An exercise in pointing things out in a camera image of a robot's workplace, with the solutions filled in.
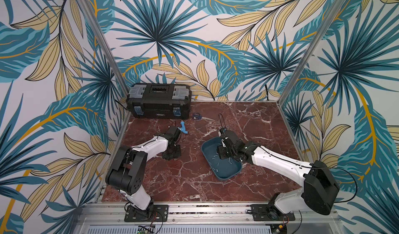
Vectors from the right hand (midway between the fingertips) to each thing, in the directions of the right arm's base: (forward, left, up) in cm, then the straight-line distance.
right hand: (220, 148), depth 85 cm
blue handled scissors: (+30, +12, -9) cm, 34 cm away
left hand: (0, +25, -9) cm, 27 cm away
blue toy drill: (+18, +22, -7) cm, 29 cm away
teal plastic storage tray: (-8, -1, -8) cm, 11 cm away
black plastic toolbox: (+29, +36, +8) cm, 47 cm away
